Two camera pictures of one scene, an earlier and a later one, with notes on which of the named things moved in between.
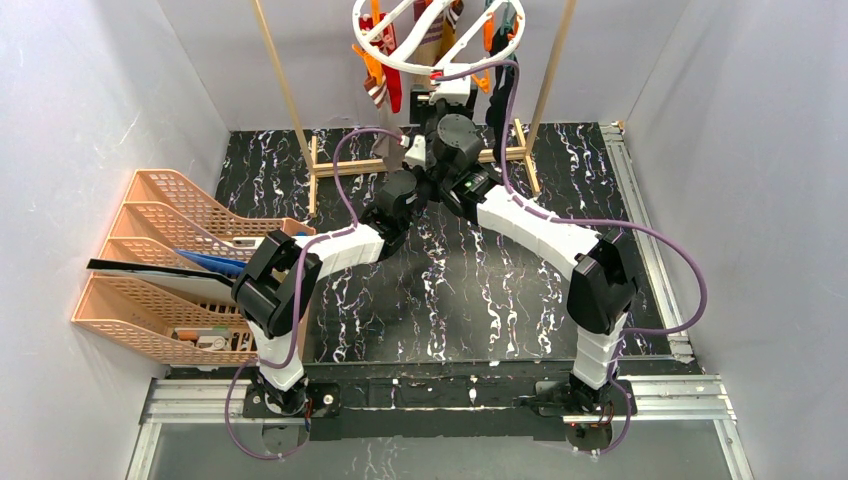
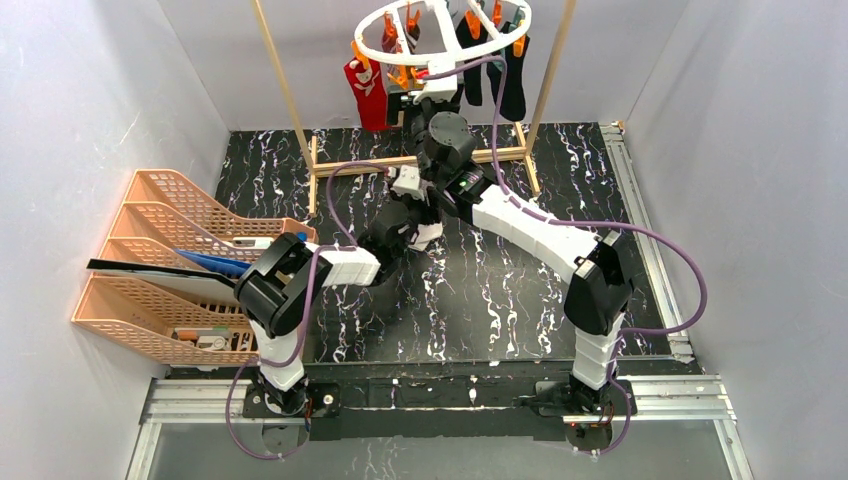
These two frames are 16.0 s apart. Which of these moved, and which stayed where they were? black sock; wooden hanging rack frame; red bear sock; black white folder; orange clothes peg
Moved: orange clothes peg; red bear sock; black sock
Stayed: wooden hanging rack frame; black white folder
